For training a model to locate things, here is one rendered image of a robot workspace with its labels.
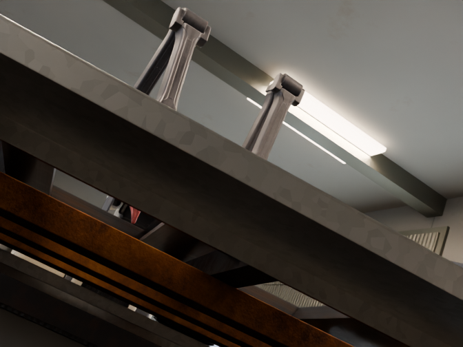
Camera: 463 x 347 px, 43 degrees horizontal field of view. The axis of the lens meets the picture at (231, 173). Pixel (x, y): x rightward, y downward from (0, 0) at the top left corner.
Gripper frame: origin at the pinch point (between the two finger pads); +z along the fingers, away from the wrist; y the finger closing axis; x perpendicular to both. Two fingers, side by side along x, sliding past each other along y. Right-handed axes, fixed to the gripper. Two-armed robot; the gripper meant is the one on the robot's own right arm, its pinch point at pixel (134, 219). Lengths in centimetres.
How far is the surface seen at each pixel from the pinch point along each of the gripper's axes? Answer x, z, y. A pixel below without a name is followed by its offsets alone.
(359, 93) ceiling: 243, -199, 194
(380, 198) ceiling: 392, -172, 315
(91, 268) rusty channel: -26.4, 16.6, -9.7
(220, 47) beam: 282, -222, 81
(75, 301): 17.0, 20.2, -7.6
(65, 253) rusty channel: -26.4, 14.8, -15.0
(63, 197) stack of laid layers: 2.7, -2.0, -17.4
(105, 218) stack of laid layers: 2.6, 0.7, -6.6
